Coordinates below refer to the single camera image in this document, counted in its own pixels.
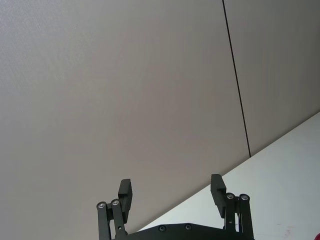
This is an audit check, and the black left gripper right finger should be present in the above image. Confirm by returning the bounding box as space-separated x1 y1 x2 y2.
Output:
210 174 255 240

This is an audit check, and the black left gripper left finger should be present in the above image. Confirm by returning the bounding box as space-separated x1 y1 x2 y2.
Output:
96 178 134 240

